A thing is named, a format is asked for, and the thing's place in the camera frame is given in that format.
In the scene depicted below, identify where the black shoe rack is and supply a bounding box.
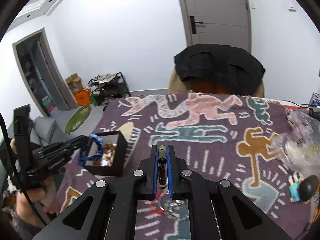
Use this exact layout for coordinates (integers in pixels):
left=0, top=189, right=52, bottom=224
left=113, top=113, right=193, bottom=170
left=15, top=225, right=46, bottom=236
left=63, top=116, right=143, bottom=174
left=87, top=72, right=131, bottom=106

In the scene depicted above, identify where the black jewelry box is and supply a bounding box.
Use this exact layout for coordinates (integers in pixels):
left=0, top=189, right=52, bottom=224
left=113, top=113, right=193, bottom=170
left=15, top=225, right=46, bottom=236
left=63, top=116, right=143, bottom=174
left=78, top=131, right=127, bottom=177

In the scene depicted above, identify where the clear plastic bag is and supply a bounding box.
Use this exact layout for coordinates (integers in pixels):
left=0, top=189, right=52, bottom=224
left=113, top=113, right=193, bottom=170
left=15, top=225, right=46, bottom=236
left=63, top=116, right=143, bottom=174
left=271, top=111, right=319, bottom=177

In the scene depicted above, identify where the red string bracelet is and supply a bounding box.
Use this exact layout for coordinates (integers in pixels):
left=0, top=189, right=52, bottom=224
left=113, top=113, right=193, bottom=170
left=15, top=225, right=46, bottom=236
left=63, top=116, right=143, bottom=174
left=147, top=192, right=166, bottom=215

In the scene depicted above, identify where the cardboard box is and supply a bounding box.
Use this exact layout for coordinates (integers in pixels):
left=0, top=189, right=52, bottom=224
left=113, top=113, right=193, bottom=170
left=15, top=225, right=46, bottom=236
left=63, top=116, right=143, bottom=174
left=65, top=73, right=84, bottom=94

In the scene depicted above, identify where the orange box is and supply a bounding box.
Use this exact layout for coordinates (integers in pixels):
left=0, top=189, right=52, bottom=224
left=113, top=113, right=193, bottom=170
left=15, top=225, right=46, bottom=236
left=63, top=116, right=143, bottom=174
left=74, top=89, right=92, bottom=106

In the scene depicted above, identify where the green leaf floor mat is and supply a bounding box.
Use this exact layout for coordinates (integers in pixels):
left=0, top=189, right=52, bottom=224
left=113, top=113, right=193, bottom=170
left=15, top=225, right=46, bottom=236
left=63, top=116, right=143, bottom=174
left=65, top=105, right=92, bottom=135

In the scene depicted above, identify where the purple patterned woven tablecloth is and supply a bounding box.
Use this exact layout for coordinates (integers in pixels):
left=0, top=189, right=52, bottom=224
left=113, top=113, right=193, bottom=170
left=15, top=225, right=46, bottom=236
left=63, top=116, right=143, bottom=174
left=57, top=94, right=313, bottom=238

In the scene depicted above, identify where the black-haired boy figurine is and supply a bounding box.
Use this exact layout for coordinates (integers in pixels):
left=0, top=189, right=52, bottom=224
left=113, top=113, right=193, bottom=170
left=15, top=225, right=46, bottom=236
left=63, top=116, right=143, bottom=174
left=288, top=172, right=318, bottom=204

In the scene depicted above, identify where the grey sofa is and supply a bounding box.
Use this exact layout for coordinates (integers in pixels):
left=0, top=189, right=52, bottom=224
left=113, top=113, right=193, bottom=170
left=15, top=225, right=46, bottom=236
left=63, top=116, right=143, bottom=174
left=7, top=115, right=68, bottom=151

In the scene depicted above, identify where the tan chair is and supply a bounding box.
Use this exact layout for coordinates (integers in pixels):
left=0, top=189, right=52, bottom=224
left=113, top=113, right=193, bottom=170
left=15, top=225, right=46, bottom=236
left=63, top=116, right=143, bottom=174
left=167, top=69, right=266, bottom=98

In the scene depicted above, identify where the black door handle lock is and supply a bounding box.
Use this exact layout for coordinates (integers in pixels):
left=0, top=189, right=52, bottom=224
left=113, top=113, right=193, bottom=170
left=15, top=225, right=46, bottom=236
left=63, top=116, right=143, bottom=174
left=189, top=16, right=203, bottom=34

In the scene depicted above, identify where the black jacket on chair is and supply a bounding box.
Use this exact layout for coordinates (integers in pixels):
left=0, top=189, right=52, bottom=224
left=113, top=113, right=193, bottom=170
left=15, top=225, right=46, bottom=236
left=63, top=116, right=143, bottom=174
left=174, top=43, right=265, bottom=98

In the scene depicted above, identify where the brown rudraksha bead bracelet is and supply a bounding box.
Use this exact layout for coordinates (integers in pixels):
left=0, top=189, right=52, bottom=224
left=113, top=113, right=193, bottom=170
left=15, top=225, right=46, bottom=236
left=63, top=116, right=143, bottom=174
left=93, top=142, right=118, bottom=167

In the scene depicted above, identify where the white light switch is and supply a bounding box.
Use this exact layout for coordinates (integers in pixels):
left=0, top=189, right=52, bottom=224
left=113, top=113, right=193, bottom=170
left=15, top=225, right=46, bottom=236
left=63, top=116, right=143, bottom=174
left=288, top=4, right=296, bottom=12

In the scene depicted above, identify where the person's left hand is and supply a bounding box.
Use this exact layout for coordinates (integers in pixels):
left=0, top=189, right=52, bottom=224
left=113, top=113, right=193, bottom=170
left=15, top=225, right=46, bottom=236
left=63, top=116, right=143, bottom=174
left=16, top=187, right=59, bottom=226

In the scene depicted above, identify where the grey door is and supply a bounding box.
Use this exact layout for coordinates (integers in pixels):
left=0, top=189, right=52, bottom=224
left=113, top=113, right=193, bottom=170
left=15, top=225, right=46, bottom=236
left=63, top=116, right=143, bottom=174
left=179, top=0, right=252, bottom=53

